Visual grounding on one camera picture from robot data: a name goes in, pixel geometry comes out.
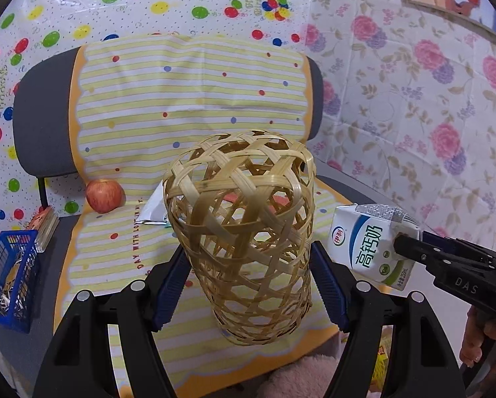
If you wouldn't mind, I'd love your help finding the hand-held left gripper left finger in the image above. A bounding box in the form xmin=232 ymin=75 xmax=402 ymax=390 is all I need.
xmin=32 ymin=244 xmax=192 ymax=398

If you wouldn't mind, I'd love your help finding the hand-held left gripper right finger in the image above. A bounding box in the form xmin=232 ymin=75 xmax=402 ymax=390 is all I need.
xmin=310 ymin=240 xmax=466 ymax=398

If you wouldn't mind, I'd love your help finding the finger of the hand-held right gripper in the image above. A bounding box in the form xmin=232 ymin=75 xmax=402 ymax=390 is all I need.
xmin=392 ymin=234 xmax=460 ymax=275
xmin=421 ymin=229 xmax=496 ymax=260

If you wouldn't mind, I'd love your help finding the white milk carton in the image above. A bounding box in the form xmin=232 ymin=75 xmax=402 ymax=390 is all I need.
xmin=327 ymin=203 xmax=420 ymax=292

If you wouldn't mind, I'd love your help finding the woven bamboo basket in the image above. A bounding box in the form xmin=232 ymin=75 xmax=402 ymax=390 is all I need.
xmin=162 ymin=130 xmax=317 ymax=347

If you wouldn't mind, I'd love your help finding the person's right hand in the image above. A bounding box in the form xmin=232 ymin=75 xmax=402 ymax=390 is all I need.
xmin=459 ymin=309 xmax=496 ymax=369

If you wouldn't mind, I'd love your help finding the small white wrapper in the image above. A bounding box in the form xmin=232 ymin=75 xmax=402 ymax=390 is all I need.
xmin=142 ymin=186 xmax=171 ymax=227

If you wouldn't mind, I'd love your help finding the pink fluffy cloth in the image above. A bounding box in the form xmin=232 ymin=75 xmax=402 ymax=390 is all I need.
xmin=260 ymin=354 xmax=344 ymax=398

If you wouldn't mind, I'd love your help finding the red apple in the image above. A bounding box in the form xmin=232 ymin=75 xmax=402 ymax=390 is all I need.
xmin=85 ymin=179 xmax=125 ymax=214

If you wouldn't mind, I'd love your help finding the yellow striped cloth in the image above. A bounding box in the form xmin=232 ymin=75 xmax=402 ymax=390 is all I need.
xmin=53 ymin=35 xmax=344 ymax=390

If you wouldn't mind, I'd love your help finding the grey office chair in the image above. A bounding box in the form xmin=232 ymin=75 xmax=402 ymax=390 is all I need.
xmin=0 ymin=45 xmax=402 ymax=398

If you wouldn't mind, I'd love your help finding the floral wall cover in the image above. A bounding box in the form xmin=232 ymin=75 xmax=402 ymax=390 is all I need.
xmin=302 ymin=0 xmax=496 ymax=311

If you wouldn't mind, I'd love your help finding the balloon print wall cover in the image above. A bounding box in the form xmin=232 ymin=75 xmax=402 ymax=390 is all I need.
xmin=0 ymin=0 xmax=315 ymax=233

